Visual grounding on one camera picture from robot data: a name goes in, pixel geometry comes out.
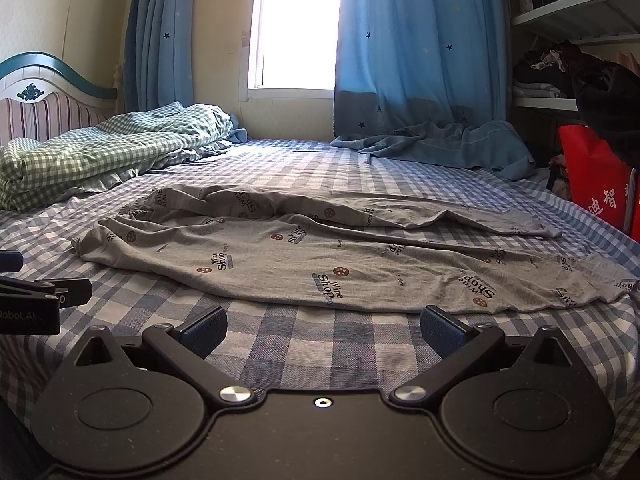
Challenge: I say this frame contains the grey printed pants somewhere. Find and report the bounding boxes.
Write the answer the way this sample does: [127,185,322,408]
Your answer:
[73,185,639,314]

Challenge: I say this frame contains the green checked folded quilt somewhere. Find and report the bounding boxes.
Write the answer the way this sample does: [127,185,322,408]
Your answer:
[1,102,234,212]

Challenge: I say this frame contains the striped bed headboard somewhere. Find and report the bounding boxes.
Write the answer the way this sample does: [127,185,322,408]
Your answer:
[0,52,117,145]

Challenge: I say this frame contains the red bag with characters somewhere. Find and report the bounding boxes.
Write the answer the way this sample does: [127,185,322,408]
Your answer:
[559,125,639,242]

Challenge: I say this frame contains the small blue cloth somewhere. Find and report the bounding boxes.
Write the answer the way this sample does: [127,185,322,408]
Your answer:
[228,114,250,144]

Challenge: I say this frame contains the blue star curtain right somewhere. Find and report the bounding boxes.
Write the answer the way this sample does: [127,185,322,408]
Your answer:
[332,0,535,180]

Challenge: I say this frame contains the dark clothes on shelf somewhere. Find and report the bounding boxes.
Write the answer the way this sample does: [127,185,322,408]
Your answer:
[512,41,582,99]

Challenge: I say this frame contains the black hanging garment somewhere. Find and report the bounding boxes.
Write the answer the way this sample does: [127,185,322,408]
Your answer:
[566,49,639,170]

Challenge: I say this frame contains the blue curtain left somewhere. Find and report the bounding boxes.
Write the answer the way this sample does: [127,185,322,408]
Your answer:
[122,0,194,112]

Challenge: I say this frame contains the bright window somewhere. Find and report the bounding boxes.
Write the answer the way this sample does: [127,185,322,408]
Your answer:
[240,0,341,101]

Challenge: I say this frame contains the white shelf unit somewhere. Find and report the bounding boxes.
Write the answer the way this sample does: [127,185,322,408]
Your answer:
[502,0,640,114]

